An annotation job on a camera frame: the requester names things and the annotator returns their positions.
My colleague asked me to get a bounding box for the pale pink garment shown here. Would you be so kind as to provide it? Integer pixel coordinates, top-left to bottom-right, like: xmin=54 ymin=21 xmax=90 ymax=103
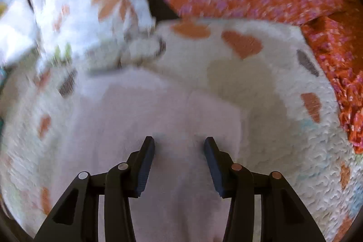
xmin=50 ymin=68 xmax=250 ymax=241

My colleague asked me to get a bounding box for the heart patterned quilt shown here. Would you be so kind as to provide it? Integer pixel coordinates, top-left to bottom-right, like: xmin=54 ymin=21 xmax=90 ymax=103
xmin=1 ymin=20 xmax=362 ymax=241

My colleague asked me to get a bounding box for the red floral bed sheet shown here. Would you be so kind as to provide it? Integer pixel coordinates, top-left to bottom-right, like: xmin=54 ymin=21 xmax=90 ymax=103
xmin=300 ymin=6 xmax=362 ymax=154

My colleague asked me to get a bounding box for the white floral pillow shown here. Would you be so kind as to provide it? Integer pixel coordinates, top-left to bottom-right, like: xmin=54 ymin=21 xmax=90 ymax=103
xmin=1 ymin=0 xmax=156 ymax=70

